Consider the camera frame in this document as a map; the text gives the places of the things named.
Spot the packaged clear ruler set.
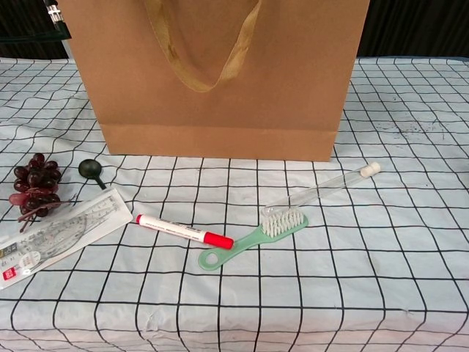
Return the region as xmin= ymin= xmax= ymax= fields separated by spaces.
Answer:
xmin=0 ymin=186 xmax=133 ymax=290

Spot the red and white marker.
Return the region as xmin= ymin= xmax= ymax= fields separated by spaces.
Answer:
xmin=135 ymin=213 xmax=235 ymax=250

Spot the black measuring spoon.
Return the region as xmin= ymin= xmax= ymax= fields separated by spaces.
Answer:
xmin=78 ymin=159 xmax=108 ymax=191

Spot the purple grape bunch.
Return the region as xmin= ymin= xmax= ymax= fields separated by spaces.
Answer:
xmin=7 ymin=152 xmax=78 ymax=232

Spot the green plastic brush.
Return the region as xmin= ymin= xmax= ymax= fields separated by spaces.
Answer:
xmin=197 ymin=208 xmax=309 ymax=273

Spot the brown paper shopping bag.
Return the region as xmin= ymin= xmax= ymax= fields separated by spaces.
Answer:
xmin=58 ymin=0 xmax=369 ymax=164

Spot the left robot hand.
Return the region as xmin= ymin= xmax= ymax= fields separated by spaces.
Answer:
xmin=0 ymin=0 xmax=71 ymax=43

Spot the white black checked tablecloth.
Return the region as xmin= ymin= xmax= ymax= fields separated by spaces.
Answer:
xmin=0 ymin=54 xmax=469 ymax=352

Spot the glass tube with white stopper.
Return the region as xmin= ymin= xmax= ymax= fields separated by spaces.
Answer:
xmin=262 ymin=161 xmax=382 ymax=217

